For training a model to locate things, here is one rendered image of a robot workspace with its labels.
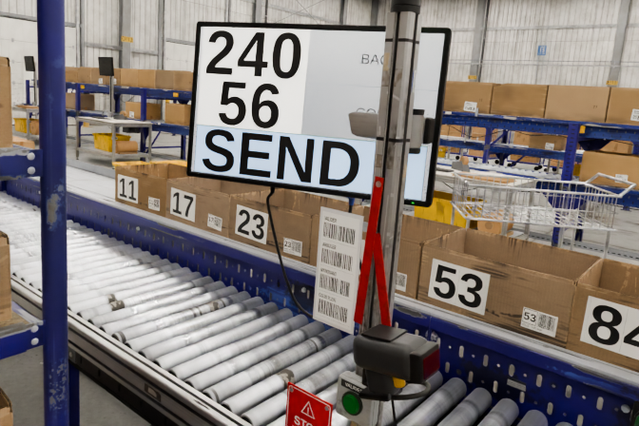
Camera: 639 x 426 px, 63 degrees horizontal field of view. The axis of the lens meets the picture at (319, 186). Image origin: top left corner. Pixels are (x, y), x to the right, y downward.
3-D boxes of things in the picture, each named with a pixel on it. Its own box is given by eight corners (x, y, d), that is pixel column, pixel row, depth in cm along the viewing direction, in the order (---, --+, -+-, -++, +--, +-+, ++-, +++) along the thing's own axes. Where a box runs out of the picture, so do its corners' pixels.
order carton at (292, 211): (227, 240, 194) (229, 194, 191) (281, 227, 217) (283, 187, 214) (308, 266, 170) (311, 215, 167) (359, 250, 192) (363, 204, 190)
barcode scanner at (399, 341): (421, 425, 71) (420, 350, 70) (350, 400, 78) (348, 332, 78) (443, 405, 76) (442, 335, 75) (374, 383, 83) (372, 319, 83)
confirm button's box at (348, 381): (332, 414, 85) (336, 376, 84) (343, 406, 87) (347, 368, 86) (367, 433, 81) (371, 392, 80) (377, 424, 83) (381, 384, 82)
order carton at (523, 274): (415, 301, 146) (421, 242, 143) (459, 278, 169) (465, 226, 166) (565, 351, 122) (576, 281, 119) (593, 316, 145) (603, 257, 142)
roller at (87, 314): (75, 333, 153) (67, 320, 156) (214, 290, 194) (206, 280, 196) (79, 322, 151) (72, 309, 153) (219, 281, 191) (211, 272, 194)
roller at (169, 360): (153, 359, 128) (159, 379, 128) (294, 304, 169) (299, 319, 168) (143, 362, 131) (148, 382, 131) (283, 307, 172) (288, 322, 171)
